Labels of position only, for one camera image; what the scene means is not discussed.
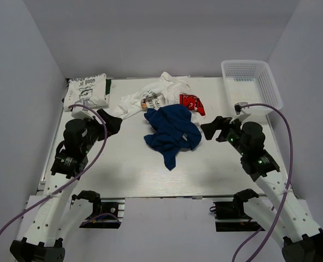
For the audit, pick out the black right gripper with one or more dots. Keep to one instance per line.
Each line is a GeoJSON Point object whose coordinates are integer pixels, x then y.
{"type": "Point", "coordinates": [219, 123]}

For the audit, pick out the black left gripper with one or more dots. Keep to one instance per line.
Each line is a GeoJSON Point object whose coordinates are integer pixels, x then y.
{"type": "Point", "coordinates": [113, 123]}

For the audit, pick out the white t-shirt red print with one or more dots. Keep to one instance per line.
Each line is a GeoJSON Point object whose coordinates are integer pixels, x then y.
{"type": "Point", "coordinates": [193, 103]}

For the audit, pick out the navy blue t-shirt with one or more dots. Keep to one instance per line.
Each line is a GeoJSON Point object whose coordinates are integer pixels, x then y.
{"type": "Point", "coordinates": [173, 131]}

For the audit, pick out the white t-shirt with text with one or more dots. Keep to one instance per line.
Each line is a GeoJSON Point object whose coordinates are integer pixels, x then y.
{"type": "Point", "coordinates": [166, 91]}

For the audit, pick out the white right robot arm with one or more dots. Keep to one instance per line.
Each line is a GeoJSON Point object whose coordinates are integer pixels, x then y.
{"type": "Point", "coordinates": [296, 233]}

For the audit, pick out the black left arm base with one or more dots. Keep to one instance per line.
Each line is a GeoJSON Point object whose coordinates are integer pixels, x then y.
{"type": "Point", "coordinates": [112, 213]}

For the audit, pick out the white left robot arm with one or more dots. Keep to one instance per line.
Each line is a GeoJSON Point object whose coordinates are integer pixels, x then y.
{"type": "Point", "coordinates": [61, 211]}

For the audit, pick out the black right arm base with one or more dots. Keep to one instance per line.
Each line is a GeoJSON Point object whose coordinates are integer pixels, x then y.
{"type": "Point", "coordinates": [227, 218]}

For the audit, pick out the folded white printed t-shirt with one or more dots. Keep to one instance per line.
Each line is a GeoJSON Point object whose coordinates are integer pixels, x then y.
{"type": "Point", "coordinates": [93, 90]}

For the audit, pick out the white plastic basket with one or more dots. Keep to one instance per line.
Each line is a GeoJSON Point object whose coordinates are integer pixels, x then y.
{"type": "Point", "coordinates": [250, 81]}

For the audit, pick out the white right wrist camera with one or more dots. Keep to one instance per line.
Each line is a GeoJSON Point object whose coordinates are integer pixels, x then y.
{"type": "Point", "coordinates": [242, 113]}

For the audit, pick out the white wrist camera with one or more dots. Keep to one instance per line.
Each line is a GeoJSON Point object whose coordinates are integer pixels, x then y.
{"type": "Point", "coordinates": [78, 112]}
{"type": "Point", "coordinates": [242, 113]}

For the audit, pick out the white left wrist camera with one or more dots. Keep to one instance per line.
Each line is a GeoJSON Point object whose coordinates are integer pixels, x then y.
{"type": "Point", "coordinates": [78, 112]}

